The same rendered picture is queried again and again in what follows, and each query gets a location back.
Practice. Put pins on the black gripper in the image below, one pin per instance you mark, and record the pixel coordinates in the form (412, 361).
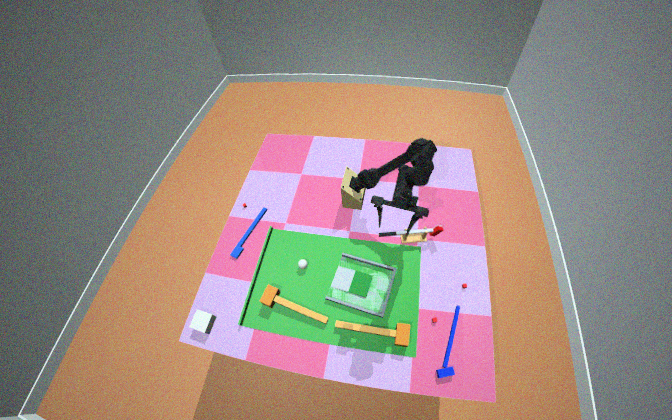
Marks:
(419, 211)

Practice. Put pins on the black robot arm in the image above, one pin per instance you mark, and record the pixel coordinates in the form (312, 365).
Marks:
(420, 154)

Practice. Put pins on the white block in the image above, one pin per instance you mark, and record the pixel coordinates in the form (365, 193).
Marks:
(203, 321)

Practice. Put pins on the green rectangular mat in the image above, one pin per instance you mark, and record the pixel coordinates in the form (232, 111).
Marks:
(308, 288)

